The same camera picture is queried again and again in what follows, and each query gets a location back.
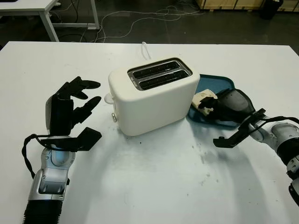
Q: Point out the slice of white bread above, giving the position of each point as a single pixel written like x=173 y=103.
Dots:
x=203 y=94

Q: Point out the white office desk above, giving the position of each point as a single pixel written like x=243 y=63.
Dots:
x=23 y=5

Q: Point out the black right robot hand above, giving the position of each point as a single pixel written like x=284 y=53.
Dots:
x=236 y=105

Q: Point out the white shoe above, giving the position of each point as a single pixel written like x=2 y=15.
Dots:
x=58 y=3

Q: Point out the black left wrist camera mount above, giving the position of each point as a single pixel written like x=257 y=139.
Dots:
x=88 y=137

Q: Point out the blue plastic tray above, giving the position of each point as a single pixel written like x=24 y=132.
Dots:
x=210 y=81

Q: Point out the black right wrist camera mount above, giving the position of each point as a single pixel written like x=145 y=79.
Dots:
x=224 y=142

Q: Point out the silver toaster dial knob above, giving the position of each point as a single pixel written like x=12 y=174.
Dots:
x=114 y=117

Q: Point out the cream white two-slot toaster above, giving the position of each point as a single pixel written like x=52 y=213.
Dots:
x=158 y=109

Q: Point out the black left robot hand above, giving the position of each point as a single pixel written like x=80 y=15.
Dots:
x=59 y=116

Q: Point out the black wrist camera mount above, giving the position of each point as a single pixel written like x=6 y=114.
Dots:
x=224 y=142
x=88 y=137

